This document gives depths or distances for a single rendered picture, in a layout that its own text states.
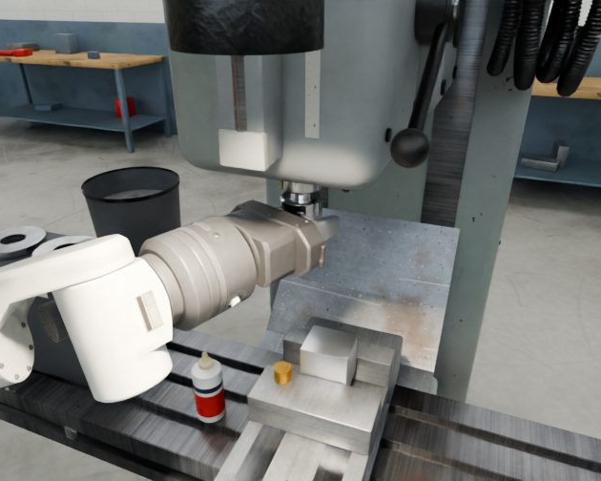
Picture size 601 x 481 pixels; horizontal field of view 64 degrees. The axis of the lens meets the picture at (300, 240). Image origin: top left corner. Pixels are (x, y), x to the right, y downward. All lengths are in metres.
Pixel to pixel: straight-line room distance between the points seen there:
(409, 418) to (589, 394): 1.68
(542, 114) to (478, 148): 3.90
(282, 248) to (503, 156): 0.49
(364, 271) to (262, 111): 0.59
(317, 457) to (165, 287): 0.28
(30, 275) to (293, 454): 0.35
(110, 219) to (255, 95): 2.10
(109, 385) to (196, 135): 0.22
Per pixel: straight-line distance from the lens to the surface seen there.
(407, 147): 0.36
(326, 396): 0.59
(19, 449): 2.14
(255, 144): 0.38
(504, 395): 2.23
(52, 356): 0.84
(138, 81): 6.09
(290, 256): 0.47
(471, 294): 0.96
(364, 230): 0.92
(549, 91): 3.89
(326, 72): 0.39
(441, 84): 0.58
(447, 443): 0.72
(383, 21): 0.38
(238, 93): 0.37
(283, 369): 0.60
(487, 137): 0.85
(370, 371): 0.66
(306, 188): 0.50
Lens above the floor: 1.46
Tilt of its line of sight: 27 degrees down
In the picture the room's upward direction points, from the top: straight up
